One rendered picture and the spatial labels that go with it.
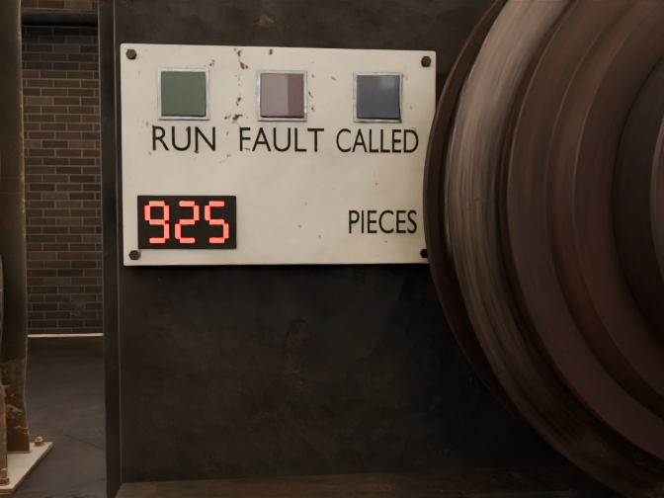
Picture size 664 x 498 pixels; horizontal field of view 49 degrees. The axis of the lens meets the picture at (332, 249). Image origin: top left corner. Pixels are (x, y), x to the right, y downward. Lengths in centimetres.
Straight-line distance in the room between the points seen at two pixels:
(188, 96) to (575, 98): 30
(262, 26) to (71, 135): 618
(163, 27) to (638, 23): 37
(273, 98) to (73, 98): 624
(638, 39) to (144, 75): 37
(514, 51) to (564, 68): 4
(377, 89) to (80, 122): 622
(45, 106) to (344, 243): 632
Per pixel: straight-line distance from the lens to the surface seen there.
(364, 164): 61
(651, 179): 45
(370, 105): 61
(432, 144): 56
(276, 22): 65
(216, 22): 65
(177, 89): 61
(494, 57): 51
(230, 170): 61
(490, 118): 50
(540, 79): 50
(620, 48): 50
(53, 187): 680
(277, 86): 61
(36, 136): 687
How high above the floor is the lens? 111
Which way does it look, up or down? 3 degrees down
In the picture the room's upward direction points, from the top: straight up
